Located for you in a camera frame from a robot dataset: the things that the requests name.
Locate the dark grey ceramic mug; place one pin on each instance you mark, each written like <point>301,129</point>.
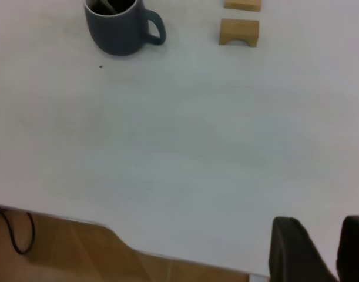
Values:
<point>120,32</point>

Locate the flat rectangular wooden block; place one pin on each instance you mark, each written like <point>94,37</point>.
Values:
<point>242,4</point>

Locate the arched wooden block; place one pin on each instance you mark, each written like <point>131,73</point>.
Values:
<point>239,28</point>

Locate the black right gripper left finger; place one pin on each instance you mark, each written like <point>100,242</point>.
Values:
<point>296,255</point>

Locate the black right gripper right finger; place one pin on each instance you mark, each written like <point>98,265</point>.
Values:
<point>355,249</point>

